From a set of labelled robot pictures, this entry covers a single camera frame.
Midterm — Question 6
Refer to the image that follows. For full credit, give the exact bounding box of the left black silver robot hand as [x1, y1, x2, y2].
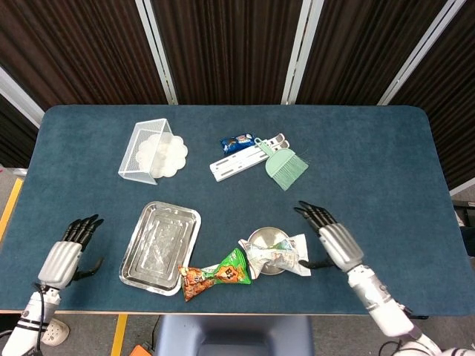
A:
[36, 214, 105, 291]

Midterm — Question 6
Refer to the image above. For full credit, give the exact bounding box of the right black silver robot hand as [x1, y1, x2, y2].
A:
[293, 200, 365, 277]

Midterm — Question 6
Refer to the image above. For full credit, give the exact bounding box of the white snack packet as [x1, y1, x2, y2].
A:
[237, 233, 312, 280]

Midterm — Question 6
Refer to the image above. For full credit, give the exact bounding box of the orange green snack packet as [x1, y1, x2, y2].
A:
[177, 247, 253, 303]

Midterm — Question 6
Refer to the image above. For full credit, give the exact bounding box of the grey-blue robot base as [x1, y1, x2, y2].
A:
[154, 314, 315, 356]

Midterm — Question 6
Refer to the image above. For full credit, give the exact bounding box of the white clog shoe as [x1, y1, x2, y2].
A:
[40, 317, 71, 348]

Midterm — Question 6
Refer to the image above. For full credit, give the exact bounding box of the round stainless steel plate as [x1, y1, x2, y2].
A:
[246, 226, 292, 276]

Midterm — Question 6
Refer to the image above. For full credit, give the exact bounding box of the blue felt table cover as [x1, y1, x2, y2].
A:
[0, 105, 475, 316]

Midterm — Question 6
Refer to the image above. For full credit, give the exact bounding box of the green hand brush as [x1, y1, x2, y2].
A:
[253, 136, 309, 192]

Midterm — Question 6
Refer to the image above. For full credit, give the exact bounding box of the rectangular stainless steel tray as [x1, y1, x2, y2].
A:
[118, 200, 203, 297]

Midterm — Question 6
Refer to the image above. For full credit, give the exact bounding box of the white plastic sealing clip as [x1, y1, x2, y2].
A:
[209, 133, 286, 175]
[213, 139, 291, 182]

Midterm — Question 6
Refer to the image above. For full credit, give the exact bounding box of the brown slatted partition panel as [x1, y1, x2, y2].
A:
[0, 66, 45, 168]
[378, 0, 475, 196]
[281, 0, 467, 107]
[135, 0, 323, 106]
[0, 0, 178, 111]

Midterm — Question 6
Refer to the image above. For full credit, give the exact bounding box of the blue snack wrapper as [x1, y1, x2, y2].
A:
[220, 133, 257, 155]

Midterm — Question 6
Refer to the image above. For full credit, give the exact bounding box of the white scalloped coaster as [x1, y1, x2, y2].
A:
[137, 132, 189, 179]

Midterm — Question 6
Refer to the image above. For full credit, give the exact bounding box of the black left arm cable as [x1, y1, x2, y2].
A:
[33, 282, 48, 352]

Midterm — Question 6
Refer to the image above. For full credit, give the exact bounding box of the white wire mesh rack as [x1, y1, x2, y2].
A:
[117, 117, 175, 185]

